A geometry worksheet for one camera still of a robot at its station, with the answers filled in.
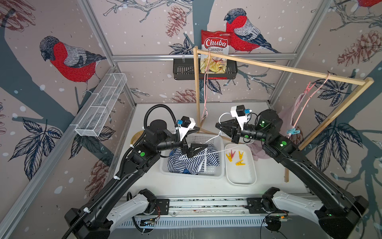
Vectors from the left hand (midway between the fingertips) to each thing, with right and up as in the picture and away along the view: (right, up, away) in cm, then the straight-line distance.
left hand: (204, 135), depth 59 cm
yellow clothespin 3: (+25, -17, +31) cm, 44 cm away
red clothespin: (+20, -17, +33) cm, 42 cm away
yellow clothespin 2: (+24, -21, +28) cm, 43 cm away
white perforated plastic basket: (+8, -26, +26) cm, 37 cm away
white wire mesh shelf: (-53, +6, +12) cm, 55 cm away
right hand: (+6, +4, +1) cm, 7 cm away
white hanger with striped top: (+7, 0, +3) cm, 8 cm away
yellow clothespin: (+18, -18, +31) cm, 40 cm away
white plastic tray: (+24, -23, +28) cm, 43 cm away
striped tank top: (-3, -18, +17) cm, 24 cm away
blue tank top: (-8, -22, +19) cm, 30 cm away
